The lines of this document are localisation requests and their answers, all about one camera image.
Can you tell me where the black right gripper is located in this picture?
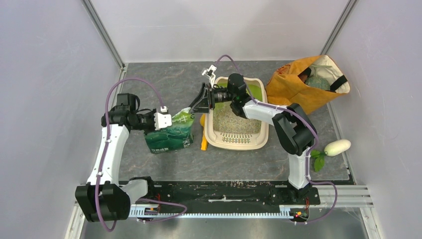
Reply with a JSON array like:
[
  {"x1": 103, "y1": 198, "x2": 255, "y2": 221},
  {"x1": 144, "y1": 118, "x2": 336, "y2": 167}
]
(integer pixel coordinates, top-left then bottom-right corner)
[{"x1": 189, "y1": 82, "x2": 235, "y2": 114}]

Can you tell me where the green cat litter bag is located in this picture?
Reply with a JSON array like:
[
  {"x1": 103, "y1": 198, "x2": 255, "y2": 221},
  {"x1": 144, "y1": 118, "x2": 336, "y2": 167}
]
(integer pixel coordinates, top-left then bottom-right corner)
[{"x1": 144, "y1": 107, "x2": 195, "y2": 154}]

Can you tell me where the yellow plastic scoop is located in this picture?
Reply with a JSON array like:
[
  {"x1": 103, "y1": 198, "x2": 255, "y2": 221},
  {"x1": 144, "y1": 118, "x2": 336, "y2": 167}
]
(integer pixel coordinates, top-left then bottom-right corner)
[{"x1": 200, "y1": 114, "x2": 208, "y2": 151}]

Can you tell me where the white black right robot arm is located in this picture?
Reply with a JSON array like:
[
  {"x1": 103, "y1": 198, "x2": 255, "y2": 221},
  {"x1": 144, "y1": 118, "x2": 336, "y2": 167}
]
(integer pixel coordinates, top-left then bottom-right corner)
[{"x1": 189, "y1": 73, "x2": 317, "y2": 204}]

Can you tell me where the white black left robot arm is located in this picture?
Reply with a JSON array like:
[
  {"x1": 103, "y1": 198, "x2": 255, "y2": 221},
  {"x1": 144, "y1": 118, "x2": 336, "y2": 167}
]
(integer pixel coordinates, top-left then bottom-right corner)
[{"x1": 75, "y1": 93, "x2": 156, "y2": 222}]

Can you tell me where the beige green litter box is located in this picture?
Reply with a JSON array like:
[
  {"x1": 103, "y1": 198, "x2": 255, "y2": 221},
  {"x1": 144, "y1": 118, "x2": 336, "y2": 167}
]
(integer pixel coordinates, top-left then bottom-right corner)
[{"x1": 204, "y1": 76, "x2": 269, "y2": 151}]

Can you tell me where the orange tote bag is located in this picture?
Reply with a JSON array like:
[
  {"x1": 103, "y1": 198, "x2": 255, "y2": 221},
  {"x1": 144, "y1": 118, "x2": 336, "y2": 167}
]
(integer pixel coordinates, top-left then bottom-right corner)
[{"x1": 265, "y1": 55, "x2": 351, "y2": 114}]

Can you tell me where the green melon in bag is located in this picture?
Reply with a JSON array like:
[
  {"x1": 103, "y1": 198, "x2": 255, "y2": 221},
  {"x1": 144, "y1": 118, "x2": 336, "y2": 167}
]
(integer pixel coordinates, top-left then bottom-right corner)
[{"x1": 304, "y1": 68, "x2": 330, "y2": 91}]

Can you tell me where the white radish with leaves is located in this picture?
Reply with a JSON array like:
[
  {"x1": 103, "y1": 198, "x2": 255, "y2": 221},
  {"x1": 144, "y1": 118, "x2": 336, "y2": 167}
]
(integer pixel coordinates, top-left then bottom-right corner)
[{"x1": 311, "y1": 139, "x2": 351, "y2": 172}]

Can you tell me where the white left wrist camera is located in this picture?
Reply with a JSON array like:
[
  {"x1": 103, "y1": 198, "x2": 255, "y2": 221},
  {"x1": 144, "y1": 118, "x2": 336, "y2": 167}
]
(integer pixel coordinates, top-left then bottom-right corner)
[{"x1": 154, "y1": 106, "x2": 172, "y2": 130}]

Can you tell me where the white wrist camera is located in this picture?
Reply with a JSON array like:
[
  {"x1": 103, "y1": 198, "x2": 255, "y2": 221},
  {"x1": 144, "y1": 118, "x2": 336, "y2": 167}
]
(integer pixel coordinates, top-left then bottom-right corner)
[
  {"x1": 154, "y1": 106, "x2": 172, "y2": 130},
  {"x1": 201, "y1": 65, "x2": 217, "y2": 86}
]

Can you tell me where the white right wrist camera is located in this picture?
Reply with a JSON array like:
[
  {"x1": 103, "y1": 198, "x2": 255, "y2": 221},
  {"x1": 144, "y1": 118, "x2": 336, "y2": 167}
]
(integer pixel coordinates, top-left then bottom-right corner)
[{"x1": 201, "y1": 65, "x2": 217, "y2": 86}]

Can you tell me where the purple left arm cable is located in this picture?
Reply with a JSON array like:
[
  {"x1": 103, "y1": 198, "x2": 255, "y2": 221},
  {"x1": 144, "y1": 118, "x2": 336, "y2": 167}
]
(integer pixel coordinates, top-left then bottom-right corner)
[{"x1": 95, "y1": 78, "x2": 188, "y2": 232}]

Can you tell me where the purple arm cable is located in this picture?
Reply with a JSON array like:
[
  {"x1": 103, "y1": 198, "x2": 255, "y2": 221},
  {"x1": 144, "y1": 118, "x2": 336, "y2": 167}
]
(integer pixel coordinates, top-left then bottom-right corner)
[
  {"x1": 95, "y1": 78, "x2": 188, "y2": 232},
  {"x1": 214, "y1": 54, "x2": 338, "y2": 225}
]

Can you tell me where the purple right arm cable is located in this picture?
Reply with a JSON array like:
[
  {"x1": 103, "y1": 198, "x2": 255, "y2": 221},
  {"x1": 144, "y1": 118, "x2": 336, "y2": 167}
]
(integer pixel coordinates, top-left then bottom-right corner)
[{"x1": 214, "y1": 54, "x2": 338, "y2": 225}]

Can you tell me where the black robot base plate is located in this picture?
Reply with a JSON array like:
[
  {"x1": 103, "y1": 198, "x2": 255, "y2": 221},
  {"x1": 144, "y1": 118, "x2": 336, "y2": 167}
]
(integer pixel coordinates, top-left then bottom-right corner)
[{"x1": 146, "y1": 180, "x2": 321, "y2": 214}]

